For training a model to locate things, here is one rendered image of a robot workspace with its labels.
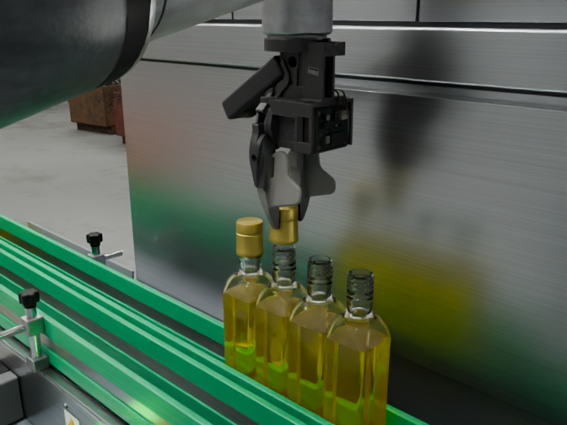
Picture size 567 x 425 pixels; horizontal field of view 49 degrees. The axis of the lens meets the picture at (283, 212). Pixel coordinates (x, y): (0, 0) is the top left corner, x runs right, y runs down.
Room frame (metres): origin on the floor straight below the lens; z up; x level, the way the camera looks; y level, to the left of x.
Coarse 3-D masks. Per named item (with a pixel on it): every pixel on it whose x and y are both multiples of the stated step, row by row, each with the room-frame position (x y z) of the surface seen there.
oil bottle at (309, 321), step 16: (304, 304) 0.65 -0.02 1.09; (320, 304) 0.65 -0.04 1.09; (336, 304) 0.65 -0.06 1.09; (304, 320) 0.64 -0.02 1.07; (320, 320) 0.63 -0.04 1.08; (304, 336) 0.64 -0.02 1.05; (320, 336) 0.63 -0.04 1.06; (304, 352) 0.64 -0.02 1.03; (320, 352) 0.63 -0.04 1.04; (288, 368) 0.66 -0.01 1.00; (304, 368) 0.64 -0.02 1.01; (320, 368) 0.63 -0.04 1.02; (288, 384) 0.66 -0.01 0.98; (304, 384) 0.64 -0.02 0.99; (320, 384) 0.63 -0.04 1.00; (304, 400) 0.64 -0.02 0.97; (320, 400) 0.63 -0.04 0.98; (320, 416) 0.63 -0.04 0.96
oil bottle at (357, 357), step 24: (336, 336) 0.61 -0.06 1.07; (360, 336) 0.59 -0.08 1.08; (384, 336) 0.61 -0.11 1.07; (336, 360) 0.61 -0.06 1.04; (360, 360) 0.59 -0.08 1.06; (384, 360) 0.61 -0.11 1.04; (336, 384) 0.61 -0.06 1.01; (360, 384) 0.59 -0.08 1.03; (384, 384) 0.61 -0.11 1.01; (336, 408) 0.61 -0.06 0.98; (360, 408) 0.59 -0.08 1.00; (384, 408) 0.62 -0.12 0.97
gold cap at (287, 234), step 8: (280, 208) 0.69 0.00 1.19; (288, 208) 0.69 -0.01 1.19; (296, 208) 0.69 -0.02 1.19; (280, 216) 0.69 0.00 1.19; (288, 216) 0.69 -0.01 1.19; (296, 216) 0.69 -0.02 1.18; (280, 224) 0.69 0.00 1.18; (288, 224) 0.69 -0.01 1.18; (296, 224) 0.69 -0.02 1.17; (272, 232) 0.69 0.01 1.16; (280, 232) 0.69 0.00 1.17; (288, 232) 0.69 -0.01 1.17; (296, 232) 0.69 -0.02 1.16; (272, 240) 0.69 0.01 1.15; (280, 240) 0.68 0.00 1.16; (288, 240) 0.69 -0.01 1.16; (296, 240) 0.69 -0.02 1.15
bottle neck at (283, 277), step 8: (272, 248) 0.70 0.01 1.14; (280, 248) 0.71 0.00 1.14; (288, 248) 0.71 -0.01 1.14; (272, 256) 0.70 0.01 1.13; (280, 256) 0.69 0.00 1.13; (288, 256) 0.69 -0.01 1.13; (280, 264) 0.69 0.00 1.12; (288, 264) 0.69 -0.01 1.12; (280, 272) 0.69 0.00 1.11; (288, 272) 0.69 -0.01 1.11; (280, 280) 0.69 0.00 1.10; (288, 280) 0.69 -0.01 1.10
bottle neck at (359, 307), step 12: (348, 276) 0.62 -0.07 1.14; (360, 276) 0.63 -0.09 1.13; (372, 276) 0.62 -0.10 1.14; (348, 288) 0.62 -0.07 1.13; (360, 288) 0.61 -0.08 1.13; (372, 288) 0.61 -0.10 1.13; (348, 300) 0.62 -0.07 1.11; (360, 300) 0.61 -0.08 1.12; (372, 300) 0.62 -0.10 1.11; (348, 312) 0.62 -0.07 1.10; (360, 312) 0.61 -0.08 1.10; (372, 312) 0.62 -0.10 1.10
